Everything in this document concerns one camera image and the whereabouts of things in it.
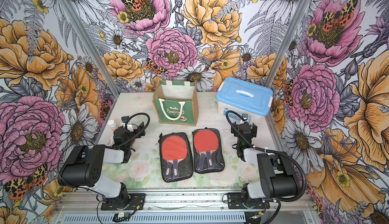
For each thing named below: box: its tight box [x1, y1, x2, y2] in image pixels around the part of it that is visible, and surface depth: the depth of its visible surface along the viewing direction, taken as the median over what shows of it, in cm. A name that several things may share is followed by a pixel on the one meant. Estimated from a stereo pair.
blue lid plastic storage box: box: [215, 77, 274, 124], surface depth 98 cm
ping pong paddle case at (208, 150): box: [192, 127, 225, 174], surface depth 91 cm
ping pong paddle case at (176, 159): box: [158, 132, 193, 183], surface depth 88 cm
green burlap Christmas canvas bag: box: [152, 78, 200, 127], surface depth 98 cm
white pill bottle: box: [107, 119, 117, 132], surface depth 98 cm
